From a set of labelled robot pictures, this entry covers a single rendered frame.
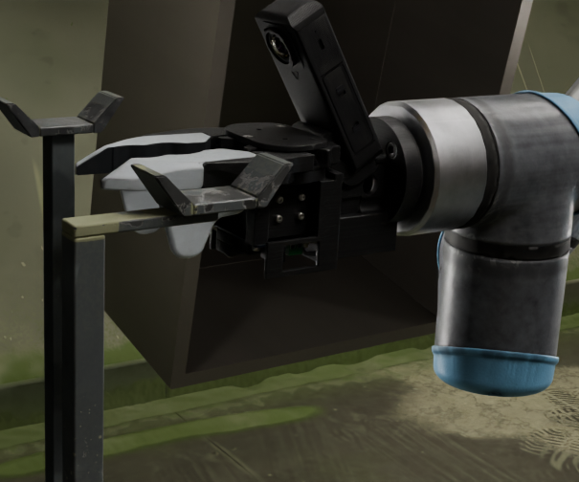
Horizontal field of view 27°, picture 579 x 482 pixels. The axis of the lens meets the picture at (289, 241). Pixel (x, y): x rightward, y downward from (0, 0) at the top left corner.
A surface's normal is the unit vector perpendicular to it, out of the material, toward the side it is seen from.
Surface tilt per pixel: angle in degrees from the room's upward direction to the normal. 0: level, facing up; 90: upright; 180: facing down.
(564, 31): 57
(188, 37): 91
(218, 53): 102
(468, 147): 62
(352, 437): 0
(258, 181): 45
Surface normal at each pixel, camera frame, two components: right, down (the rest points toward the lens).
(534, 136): 0.48, -0.29
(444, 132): 0.41, -0.50
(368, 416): 0.05, -0.96
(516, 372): 0.15, 0.33
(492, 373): -0.22, 0.31
